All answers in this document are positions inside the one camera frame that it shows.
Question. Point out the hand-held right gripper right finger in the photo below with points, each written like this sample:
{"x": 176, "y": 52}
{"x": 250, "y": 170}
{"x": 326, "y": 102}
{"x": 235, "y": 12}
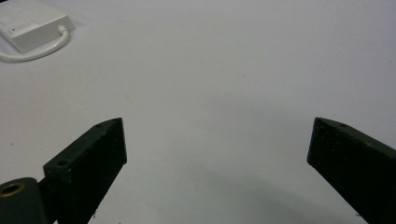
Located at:
{"x": 358, "y": 168}

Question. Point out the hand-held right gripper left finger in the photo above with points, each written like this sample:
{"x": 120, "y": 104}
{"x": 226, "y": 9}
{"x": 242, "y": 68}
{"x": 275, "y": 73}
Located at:
{"x": 87, "y": 168}

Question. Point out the white power strip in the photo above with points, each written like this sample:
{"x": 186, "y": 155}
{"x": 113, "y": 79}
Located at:
{"x": 29, "y": 25}

